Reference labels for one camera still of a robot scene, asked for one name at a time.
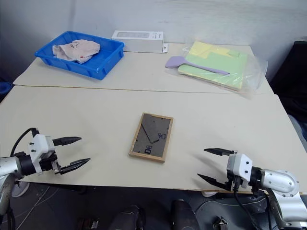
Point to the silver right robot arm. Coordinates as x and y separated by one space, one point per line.
280 180

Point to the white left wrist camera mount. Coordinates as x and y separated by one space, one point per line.
40 143

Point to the purple silicone spatula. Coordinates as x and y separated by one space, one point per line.
177 61

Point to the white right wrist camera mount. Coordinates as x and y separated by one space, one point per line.
243 165

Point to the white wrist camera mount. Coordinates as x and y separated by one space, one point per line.
243 165
40 143

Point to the white cardboard box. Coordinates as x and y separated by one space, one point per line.
141 43

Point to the blue round object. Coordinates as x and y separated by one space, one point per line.
4 88

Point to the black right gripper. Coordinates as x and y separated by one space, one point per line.
233 183

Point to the blue plastic bin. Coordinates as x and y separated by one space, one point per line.
106 61

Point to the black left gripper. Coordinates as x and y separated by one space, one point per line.
47 164

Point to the large dark rounded base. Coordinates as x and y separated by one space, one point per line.
216 208

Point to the clear plastic bag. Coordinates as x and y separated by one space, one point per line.
254 72

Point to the black chair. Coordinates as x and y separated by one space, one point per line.
292 76

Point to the small white tag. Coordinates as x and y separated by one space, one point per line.
165 48

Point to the white round floor base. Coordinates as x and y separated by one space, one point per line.
20 189

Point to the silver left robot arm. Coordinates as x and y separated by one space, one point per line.
9 165

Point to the wooden picture frame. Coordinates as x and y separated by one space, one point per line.
151 137

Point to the green and yellow paper stack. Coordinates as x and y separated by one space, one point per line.
216 67

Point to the blue grey fabric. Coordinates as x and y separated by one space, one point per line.
299 134

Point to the crumpled beige cloth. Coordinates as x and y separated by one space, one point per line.
76 50

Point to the dark rounded shape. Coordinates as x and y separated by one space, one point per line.
182 215
128 219

